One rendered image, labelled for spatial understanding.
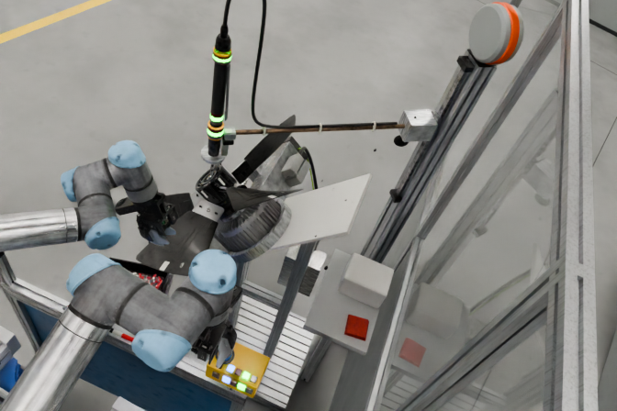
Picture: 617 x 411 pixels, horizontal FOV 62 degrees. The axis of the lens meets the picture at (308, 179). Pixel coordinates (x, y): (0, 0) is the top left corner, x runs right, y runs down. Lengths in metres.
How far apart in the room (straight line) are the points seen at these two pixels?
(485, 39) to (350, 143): 2.38
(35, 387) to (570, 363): 0.72
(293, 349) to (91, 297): 1.94
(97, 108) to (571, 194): 3.28
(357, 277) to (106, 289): 1.21
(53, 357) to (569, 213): 0.78
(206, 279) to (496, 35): 0.97
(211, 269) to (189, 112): 2.94
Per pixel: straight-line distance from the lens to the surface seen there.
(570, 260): 0.78
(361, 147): 3.75
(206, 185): 1.69
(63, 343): 0.88
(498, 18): 1.45
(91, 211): 1.22
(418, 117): 1.61
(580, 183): 0.90
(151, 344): 0.81
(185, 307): 0.83
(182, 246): 1.62
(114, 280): 0.86
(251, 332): 2.72
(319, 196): 1.77
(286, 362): 2.69
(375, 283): 1.92
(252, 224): 1.72
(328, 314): 1.94
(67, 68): 4.10
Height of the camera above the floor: 2.56
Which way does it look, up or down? 48 degrees down
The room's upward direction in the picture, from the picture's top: 17 degrees clockwise
